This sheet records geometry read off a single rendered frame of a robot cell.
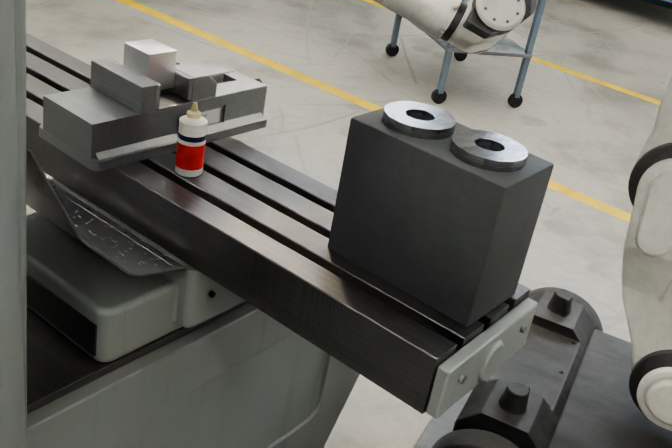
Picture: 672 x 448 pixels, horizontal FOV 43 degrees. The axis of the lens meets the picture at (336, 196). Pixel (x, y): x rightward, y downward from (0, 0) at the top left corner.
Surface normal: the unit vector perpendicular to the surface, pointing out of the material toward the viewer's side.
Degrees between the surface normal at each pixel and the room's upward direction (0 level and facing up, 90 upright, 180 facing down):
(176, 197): 0
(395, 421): 0
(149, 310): 90
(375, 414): 0
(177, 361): 90
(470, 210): 90
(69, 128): 90
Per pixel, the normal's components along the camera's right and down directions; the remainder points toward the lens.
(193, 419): 0.77, 0.40
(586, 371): 0.16, -0.88
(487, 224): -0.63, 0.25
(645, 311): -0.43, 0.34
